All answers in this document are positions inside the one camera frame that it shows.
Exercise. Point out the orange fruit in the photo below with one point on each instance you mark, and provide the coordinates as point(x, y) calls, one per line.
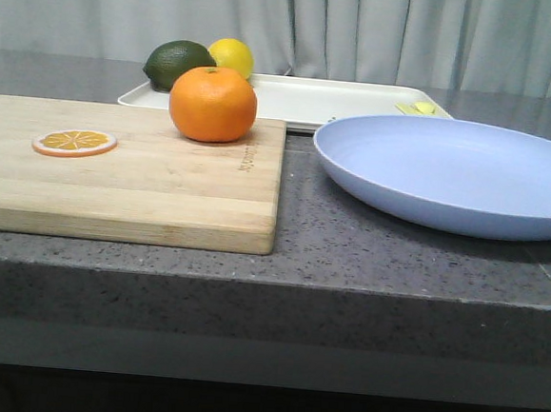
point(212, 105)

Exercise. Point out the light blue plate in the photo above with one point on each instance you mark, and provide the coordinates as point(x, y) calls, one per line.
point(458, 176)

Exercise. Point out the cream white tray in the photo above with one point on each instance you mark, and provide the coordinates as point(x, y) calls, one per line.
point(306, 103)

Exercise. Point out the wooden cutting board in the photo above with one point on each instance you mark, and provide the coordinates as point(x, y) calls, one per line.
point(156, 187)

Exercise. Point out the yellow lemon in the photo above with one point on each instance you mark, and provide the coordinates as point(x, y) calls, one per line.
point(234, 54)

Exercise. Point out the yellow peel pieces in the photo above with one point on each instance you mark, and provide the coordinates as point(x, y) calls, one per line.
point(418, 108)

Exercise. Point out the grey curtain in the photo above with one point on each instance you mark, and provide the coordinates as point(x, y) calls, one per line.
point(501, 46)

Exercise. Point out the green lime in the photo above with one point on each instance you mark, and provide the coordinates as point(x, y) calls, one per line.
point(172, 59)

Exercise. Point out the orange slice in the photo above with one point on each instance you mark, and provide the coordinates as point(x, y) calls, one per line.
point(74, 143)

